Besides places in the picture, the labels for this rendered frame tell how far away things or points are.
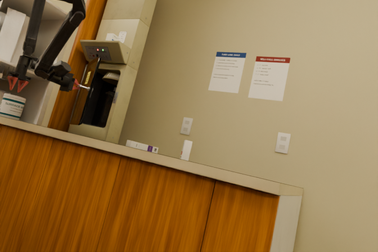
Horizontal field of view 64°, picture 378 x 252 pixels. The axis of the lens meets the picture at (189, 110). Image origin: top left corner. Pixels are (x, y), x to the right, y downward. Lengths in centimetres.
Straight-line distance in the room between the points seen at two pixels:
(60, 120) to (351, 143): 168
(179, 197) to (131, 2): 132
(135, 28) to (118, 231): 117
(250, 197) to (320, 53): 110
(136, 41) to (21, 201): 108
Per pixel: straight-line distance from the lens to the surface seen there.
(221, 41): 213
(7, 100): 224
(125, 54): 185
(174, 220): 121
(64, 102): 205
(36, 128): 176
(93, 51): 199
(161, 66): 227
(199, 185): 117
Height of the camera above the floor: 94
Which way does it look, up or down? 9 degrees up
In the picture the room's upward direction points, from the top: 13 degrees clockwise
